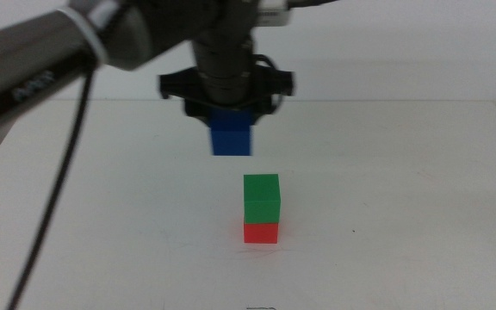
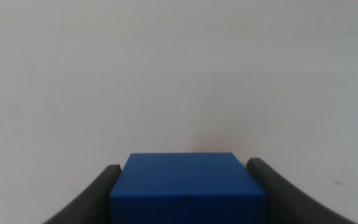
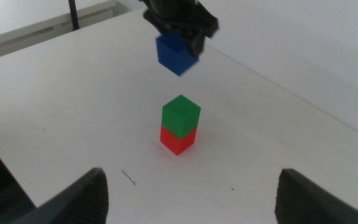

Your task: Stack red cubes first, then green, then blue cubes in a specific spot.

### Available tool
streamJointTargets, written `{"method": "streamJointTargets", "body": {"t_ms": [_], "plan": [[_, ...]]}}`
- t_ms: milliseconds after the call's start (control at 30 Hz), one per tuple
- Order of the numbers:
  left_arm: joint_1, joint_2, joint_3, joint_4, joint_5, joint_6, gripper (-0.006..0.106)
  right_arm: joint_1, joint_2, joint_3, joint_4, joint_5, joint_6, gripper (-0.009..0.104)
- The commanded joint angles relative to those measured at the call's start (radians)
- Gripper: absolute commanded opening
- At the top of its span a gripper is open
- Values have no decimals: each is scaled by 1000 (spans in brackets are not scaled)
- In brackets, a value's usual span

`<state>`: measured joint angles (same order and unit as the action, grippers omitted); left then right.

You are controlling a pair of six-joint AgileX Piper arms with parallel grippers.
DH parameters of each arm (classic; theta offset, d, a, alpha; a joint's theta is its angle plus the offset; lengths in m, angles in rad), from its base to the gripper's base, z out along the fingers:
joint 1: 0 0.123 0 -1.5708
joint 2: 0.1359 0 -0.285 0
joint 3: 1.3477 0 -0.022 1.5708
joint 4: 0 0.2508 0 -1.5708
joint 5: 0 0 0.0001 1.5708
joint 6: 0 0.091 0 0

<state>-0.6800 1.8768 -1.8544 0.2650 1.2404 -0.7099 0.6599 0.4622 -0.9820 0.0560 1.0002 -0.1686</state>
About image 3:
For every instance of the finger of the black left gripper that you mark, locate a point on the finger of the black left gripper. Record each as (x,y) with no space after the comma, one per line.
(197,43)
(154,25)

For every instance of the blue cube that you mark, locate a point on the blue cube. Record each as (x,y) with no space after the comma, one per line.
(174,54)

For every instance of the green cube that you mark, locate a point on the green cube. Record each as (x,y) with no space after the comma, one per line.
(180,116)

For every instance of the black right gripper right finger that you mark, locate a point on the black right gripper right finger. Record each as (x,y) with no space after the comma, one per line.
(303,202)

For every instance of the black pole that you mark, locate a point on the black pole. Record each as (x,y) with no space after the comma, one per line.
(73,15)

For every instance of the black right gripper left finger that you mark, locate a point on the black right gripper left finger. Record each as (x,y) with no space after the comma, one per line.
(82,202)

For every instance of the red cube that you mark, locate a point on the red cube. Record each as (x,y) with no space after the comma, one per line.
(177,144)

